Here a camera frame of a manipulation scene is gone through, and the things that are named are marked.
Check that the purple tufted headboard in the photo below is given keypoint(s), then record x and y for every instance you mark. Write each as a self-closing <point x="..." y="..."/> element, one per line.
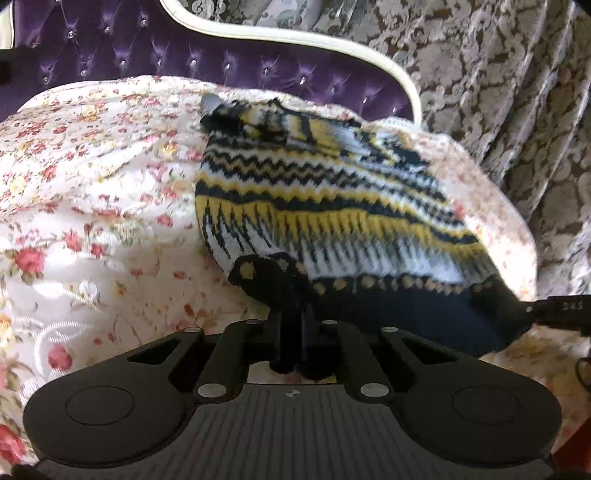
<point x="138" y="46"/>

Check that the white lace cloth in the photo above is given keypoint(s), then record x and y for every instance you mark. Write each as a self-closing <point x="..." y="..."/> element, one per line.
<point x="397" y="122"/>

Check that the floral printed blanket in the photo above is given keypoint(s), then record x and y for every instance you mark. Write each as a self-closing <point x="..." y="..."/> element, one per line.
<point x="92" y="184"/>

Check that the yellow navy white knitted sweater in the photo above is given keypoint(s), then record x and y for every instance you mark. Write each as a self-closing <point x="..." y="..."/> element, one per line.
<point x="323" y="194"/>

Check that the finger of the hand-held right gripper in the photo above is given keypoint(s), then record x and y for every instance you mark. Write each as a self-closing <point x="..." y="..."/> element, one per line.
<point x="561" y="311"/>

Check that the brown grey damask curtain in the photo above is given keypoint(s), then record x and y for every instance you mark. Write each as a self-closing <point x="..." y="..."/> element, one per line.
<point x="508" y="92"/>

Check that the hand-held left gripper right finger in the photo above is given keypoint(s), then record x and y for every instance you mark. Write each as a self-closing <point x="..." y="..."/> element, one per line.
<point x="310" y="341"/>

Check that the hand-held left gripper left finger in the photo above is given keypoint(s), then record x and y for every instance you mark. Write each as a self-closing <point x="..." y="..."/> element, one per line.
<point x="277" y="339"/>

